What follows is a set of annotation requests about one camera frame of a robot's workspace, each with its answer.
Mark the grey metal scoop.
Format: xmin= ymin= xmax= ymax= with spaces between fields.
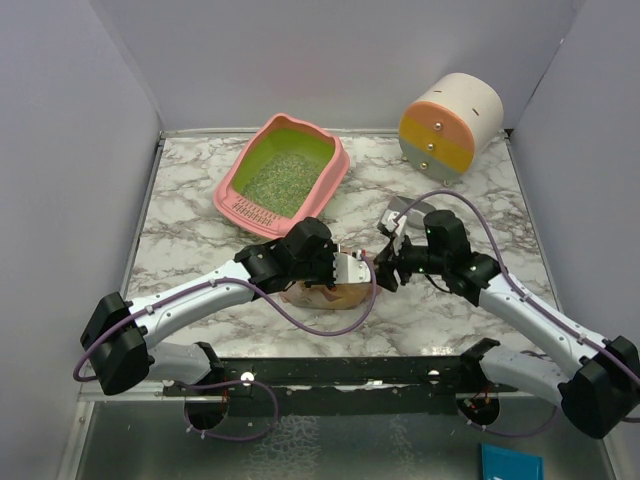
xmin=387 ymin=196 xmax=435 ymax=229

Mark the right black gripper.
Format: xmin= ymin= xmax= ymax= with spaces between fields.
xmin=371 ymin=231 xmax=448 ymax=291

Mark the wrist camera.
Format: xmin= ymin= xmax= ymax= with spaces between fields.
xmin=377 ymin=209 xmax=406 ymax=254
xmin=333 ymin=250 xmax=372 ymax=285

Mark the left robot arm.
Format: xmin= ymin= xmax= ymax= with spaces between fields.
xmin=80 ymin=218 xmax=339 ymax=395

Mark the blue card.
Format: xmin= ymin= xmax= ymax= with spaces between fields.
xmin=481 ymin=444 xmax=544 ymax=480

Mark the green cat litter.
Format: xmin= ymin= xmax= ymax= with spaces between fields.
xmin=241 ymin=153 xmax=324 ymax=218

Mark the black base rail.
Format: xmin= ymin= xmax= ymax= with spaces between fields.
xmin=164 ymin=354 xmax=521 ymax=416

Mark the round cream drawer cabinet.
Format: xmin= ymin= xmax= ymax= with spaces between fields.
xmin=398 ymin=73 xmax=504 ymax=185

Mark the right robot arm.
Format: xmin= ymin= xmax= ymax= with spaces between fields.
xmin=375 ymin=210 xmax=639 ymax=439

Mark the pink green litter box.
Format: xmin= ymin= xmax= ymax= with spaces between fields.
xmin=213 ymin=113 xmax=350 ymax=239

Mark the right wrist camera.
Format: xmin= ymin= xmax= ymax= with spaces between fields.
xmin=377 ymin=209 xmax=406 ymax=254

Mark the peach cat litter bag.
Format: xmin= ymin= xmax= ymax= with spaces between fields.
xmin=282 ymin=244 xmax=386 ymax=311

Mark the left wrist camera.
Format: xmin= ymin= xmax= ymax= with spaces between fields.
xmin=333 ymin=250 xmax=372 ymax=285

